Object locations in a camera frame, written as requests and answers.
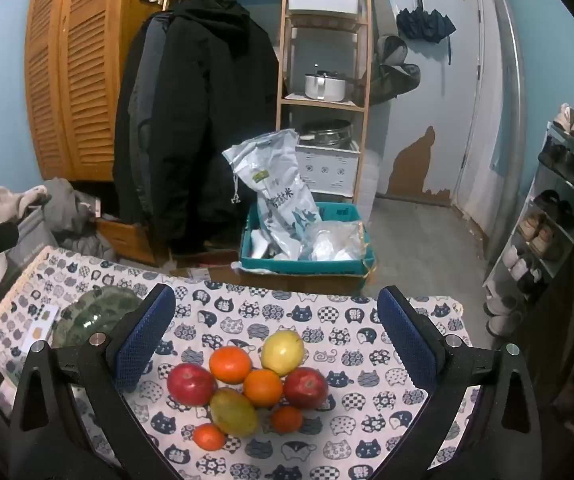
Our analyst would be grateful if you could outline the grey metal pipe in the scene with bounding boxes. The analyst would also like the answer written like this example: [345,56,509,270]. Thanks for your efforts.
[484,0,525,196]

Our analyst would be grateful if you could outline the white sticker card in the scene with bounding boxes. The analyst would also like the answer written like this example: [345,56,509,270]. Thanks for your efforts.
[22,302,60,356]

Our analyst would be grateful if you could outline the steel pot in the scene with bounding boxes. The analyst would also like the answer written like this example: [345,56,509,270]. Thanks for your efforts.
[299,120,353,150]

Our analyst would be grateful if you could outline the black coat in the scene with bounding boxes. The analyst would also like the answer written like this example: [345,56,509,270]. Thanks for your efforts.
[112,0,280,256]

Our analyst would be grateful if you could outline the dark grey jacket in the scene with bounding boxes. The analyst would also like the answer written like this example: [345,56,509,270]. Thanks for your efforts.
[113,12,173,226]

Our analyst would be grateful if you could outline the brown cardboard box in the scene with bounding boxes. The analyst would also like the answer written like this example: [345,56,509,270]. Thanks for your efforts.
[169,247,242,281]

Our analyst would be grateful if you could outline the white printed rice bag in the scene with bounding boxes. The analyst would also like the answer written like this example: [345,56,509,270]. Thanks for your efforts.
[222,129,320,261]

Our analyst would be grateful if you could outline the pale blue door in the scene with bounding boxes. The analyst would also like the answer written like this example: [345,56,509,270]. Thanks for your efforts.
[382,0,482,206]

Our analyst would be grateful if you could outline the grey fabric bag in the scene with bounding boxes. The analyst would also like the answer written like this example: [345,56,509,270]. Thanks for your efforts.
[7,207,60,273]

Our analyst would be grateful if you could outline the green yellow mango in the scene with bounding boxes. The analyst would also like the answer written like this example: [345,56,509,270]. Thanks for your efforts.
[209,387,259,437]

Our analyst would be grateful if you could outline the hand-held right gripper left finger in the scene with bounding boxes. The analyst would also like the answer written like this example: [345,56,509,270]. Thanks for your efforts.
[8,284,188,480]

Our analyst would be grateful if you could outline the red apple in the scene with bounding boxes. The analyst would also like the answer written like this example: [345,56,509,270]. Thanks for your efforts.
[167,363,218,407]
[283,367,329,409]

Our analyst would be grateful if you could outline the pale shoe rack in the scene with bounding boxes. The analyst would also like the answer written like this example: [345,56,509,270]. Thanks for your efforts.
[482,120,574,311]

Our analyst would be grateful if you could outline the small tangerine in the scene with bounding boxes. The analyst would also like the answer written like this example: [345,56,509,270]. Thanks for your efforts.
[193,423,227,452]
[270,405,304,434]

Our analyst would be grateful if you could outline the grey sweatshirt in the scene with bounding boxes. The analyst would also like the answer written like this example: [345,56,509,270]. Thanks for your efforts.
[42,177,118,261]

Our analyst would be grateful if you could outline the medium orange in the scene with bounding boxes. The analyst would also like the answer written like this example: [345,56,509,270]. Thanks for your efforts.
[243,369,284,407]

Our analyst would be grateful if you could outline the teal cardboard box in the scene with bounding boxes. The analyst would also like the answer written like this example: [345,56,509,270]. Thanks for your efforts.
[239,202,378,296]

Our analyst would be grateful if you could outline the wooden crate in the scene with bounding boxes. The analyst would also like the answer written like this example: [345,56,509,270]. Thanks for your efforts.
[94,217,155,263]

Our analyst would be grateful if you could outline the wooden louvered door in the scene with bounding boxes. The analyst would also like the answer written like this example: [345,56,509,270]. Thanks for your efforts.
[23,0,170,183]

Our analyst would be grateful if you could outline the dark blue folded umbrella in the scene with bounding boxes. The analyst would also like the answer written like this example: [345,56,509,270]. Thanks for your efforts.
[396,7,456,66]

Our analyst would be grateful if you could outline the clear plastic bag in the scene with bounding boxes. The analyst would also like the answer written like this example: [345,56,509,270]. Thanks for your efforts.
[299,221,368,263]

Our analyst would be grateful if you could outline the white patterned box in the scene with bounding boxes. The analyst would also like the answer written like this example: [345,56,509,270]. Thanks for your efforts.
[296,142,360,198]

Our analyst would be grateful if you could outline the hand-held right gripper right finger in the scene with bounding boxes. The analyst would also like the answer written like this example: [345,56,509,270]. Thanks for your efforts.
[367,285,542,480]

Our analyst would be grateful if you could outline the yellow lemon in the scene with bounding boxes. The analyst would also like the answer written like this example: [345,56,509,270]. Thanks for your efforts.
[260,330,304,377]

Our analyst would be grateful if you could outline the large orange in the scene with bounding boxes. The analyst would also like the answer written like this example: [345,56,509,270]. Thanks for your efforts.
[209,346,253,385]

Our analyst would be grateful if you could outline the green glazed plate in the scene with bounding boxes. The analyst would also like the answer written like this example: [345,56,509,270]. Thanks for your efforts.
[52,286,145,348]

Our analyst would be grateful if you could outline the wooden shelf rack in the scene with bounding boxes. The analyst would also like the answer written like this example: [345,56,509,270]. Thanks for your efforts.
[274,0,373,201]

